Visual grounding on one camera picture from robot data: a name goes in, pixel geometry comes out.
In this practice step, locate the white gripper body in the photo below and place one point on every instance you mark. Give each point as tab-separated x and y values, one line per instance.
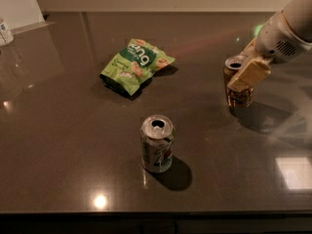
275	40

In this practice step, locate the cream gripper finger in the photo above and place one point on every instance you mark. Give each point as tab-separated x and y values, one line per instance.
254	70
249	50

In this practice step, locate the orange soda can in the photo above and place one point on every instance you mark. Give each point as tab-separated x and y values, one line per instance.
236	99

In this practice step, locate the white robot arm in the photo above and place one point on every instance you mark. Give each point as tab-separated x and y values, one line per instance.
298	14

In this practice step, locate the white green soda can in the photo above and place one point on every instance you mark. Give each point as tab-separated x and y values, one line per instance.
157	134

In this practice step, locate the green snack bag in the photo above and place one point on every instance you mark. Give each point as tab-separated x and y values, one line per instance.
133	66

